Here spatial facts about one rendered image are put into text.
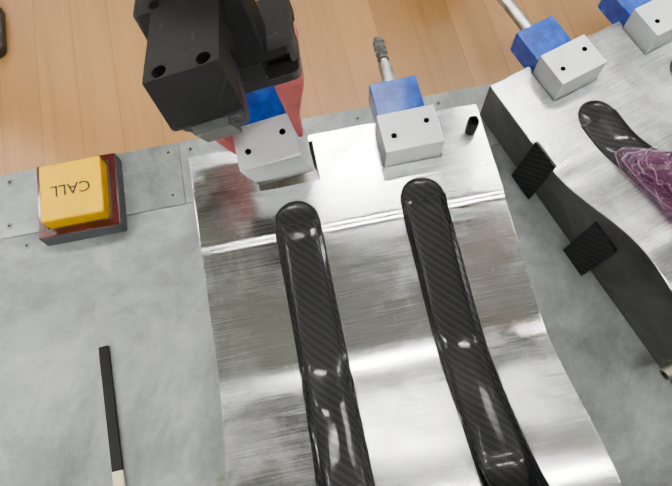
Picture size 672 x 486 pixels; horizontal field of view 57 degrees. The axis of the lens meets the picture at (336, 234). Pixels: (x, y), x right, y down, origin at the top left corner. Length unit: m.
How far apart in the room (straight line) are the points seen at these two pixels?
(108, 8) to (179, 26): 0.43
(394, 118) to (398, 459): 0.27
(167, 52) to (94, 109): 0.38
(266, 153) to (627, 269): 0.32
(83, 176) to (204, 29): 0.32
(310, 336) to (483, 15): 0.43
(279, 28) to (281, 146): 0.10
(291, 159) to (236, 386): 0.18
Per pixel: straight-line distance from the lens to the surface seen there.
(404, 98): 0.55
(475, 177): 0.54
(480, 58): 0.72
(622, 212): 0.57
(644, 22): 0.69
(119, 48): 0.76
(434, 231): 0.53
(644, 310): 0.60
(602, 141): 0.64
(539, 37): 0.66
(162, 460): 0.60
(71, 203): 0.64
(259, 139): 0.49
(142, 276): 0.63
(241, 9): 0.40
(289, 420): 0.48
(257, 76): 0.42
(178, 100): 0.35
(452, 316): 0.51
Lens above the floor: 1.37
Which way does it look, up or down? 70 degrees down
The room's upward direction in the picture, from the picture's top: 4 degrees counter-clockwise
